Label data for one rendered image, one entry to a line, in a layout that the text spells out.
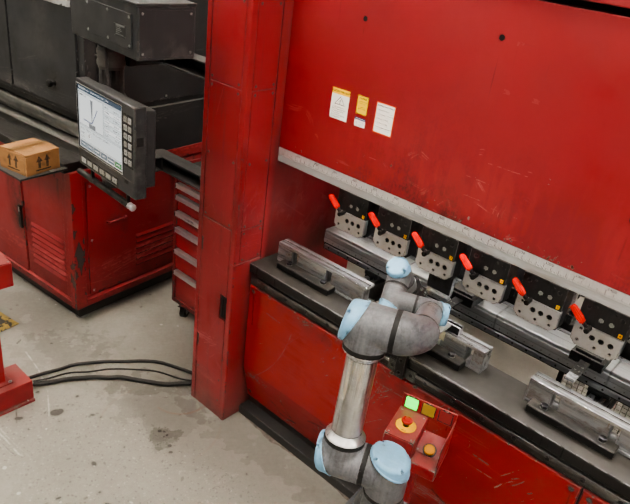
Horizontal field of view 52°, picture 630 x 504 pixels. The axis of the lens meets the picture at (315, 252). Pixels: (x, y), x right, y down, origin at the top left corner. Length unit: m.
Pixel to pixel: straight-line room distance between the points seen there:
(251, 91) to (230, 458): 1.67
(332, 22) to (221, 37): 0.44
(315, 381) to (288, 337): 0.22
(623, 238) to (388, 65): 0.96
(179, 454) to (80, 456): 0.44
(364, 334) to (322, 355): 1.13
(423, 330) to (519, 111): 0.80
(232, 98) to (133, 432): 1.66
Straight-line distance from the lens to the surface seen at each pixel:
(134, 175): 2.49
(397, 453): 1.86
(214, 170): 2.75
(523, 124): 2.10
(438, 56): 2.22
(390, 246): 2.45
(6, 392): 3.43
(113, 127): 2.57
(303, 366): 2.86
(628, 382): 2.53
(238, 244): 2.77
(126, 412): 3.40
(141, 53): 2.40
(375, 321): 1.62
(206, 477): 3.09
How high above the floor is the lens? 2.27
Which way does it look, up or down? 27 degrees down
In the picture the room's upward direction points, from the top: 8 degrees clockwise
